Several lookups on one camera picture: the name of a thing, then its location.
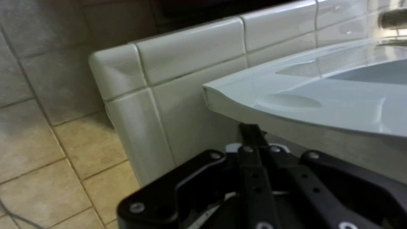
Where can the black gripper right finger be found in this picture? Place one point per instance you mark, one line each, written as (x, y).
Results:
(339, 191)

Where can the white tiled kitchen counter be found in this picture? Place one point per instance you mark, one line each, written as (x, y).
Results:
(178, 71)

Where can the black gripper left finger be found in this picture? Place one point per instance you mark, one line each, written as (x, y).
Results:
(250, 178)

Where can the white microwave door with window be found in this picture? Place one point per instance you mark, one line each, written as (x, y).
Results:
(322, 97)

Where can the small dark-lidded shaker jar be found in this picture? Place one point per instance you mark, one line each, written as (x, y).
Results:
(395, 18)

